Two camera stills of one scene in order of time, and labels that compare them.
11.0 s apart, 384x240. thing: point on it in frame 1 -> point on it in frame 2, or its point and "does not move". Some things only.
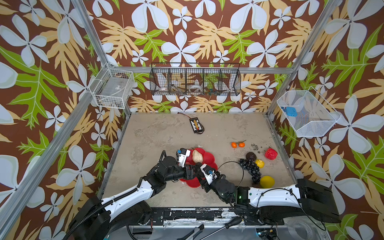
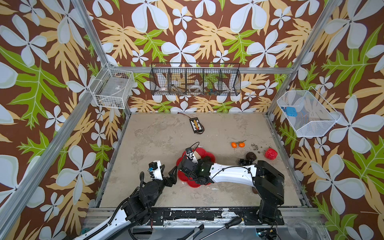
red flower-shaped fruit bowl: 208,160 does not move
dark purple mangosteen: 251,155 does not move
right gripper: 202,177 -> 186,163
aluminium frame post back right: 330,8 does not move
